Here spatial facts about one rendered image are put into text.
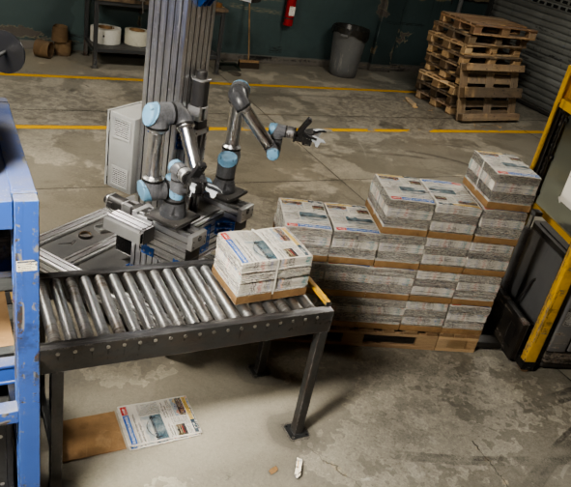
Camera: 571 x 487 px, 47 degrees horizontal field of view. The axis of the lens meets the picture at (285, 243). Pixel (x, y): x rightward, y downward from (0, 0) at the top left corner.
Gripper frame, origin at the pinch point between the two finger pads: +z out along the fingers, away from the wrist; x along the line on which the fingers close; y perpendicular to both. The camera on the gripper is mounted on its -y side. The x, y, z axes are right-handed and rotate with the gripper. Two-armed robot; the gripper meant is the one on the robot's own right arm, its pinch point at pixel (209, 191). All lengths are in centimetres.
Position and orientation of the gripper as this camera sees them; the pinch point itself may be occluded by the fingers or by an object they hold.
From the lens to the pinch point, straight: 303.1
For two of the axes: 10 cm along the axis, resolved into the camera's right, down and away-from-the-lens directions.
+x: -7.8, 0.3, -6.2
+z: 5.5, 4.8, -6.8
